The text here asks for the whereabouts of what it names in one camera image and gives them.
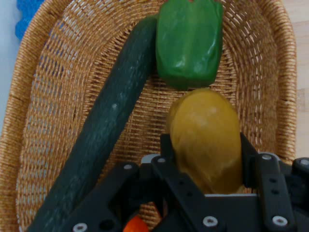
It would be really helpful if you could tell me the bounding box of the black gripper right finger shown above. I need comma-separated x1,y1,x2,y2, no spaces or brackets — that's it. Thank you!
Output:
239,131,309,232

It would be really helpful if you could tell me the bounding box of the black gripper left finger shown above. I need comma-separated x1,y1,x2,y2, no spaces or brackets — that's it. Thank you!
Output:
57,134,225,232

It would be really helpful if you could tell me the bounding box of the yellow toy potato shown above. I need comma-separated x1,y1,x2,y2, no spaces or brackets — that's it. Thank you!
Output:
166,88,243,195

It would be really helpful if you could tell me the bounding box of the small orange toy vegetable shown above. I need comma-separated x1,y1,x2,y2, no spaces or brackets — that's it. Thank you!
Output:
123,216,150,232

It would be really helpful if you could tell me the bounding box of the dark green cucumber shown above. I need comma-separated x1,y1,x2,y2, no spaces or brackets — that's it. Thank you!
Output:
28,14,160,232

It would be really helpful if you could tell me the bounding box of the green bell pepper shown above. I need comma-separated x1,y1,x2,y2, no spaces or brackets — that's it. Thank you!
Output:
155,0,224,90

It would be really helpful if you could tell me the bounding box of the woven wicker basket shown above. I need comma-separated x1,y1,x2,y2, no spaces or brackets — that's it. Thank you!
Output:
0,0,297,232

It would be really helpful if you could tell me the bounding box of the blue foam mat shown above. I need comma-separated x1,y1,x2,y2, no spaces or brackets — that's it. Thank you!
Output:
14,0,45,41

